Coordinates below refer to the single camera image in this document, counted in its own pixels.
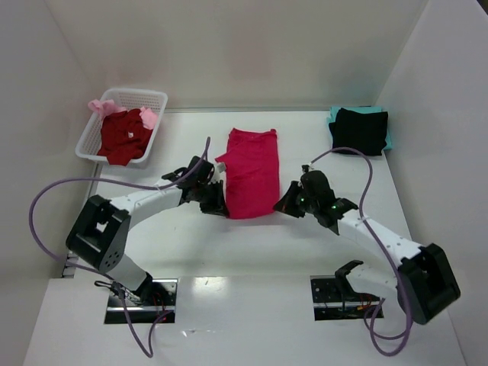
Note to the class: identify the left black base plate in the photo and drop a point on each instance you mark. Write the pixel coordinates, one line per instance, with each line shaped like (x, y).
(160, 304)

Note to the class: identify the black folded t shirt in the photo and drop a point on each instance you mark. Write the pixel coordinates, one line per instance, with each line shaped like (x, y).
(366, 133)

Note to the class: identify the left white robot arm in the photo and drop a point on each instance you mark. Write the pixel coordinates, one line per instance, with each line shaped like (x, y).
(99, 234)

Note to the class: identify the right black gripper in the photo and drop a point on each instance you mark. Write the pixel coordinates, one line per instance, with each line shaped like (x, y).
(295, 202)

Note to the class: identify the magenta t shirt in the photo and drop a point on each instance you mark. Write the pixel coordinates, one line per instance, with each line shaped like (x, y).
(252, 173)

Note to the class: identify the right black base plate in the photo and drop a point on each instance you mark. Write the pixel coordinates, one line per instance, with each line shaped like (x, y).
(330, 304)

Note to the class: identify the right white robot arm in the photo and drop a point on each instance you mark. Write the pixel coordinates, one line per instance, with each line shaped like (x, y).
(421, 277)

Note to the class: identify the light pink t shirt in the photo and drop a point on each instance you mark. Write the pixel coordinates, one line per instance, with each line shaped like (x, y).
(108, 107)

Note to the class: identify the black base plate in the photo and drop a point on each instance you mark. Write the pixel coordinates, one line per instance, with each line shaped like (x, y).
(160, 304)
(330, 304)

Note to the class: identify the teal folded t shirt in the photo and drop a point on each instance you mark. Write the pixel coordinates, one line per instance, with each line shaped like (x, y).
(363, 110)

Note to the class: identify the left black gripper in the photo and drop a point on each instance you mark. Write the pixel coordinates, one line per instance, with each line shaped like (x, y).
(207, 196)

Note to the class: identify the dark red t shirt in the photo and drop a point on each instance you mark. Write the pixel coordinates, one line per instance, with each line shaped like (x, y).
(124, 137)

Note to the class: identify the metal table edge bracket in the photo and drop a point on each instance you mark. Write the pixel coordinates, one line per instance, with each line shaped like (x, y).
(68, 269)

